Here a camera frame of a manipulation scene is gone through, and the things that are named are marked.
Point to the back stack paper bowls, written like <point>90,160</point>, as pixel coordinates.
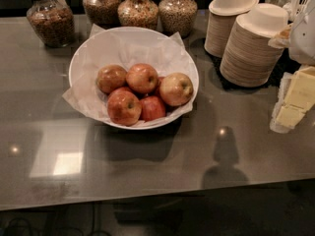
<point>222,15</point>

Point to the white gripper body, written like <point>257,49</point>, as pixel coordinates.
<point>303,39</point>

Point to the white paper bowl liner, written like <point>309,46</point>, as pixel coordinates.
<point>85,95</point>

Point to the leftmost glass cereal jar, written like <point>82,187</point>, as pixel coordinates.
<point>52,21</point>

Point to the left back apple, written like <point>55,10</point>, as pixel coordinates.
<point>111,77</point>

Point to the stack paper bowls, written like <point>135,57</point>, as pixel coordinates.
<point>222,15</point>
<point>247,55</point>

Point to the front right red apple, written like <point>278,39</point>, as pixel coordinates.
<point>152,108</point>

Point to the front stack paper bowls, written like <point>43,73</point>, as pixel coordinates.
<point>247,55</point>

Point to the white bowl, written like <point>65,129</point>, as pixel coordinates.
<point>128,46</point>

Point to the red-yellow apple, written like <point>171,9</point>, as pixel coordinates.
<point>142,78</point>

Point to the front left red apple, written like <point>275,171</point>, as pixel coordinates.
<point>124,108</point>

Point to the glass cereal jar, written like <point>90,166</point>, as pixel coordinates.
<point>102,12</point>
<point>177,16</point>
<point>52,21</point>
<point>138,13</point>

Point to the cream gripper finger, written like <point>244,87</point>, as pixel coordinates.
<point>281,39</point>
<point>296,97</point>

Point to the black mat under bowls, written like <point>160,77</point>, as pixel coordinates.
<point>284,65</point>

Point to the right yellowish apple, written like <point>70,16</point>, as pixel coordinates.
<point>176,89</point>

